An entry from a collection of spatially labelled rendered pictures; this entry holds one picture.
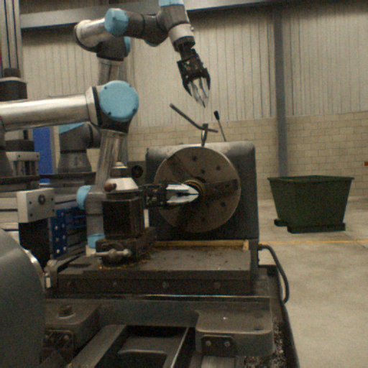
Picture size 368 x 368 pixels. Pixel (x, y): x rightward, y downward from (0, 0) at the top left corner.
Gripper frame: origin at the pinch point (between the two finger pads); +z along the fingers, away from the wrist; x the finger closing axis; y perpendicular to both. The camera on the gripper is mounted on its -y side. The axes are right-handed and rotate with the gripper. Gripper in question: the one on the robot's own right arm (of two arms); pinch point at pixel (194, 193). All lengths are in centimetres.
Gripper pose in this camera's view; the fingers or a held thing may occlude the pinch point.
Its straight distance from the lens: 110.7
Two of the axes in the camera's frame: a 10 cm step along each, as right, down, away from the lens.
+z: 9.8, -0.3, -1.9
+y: -1.9, 0.6, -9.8
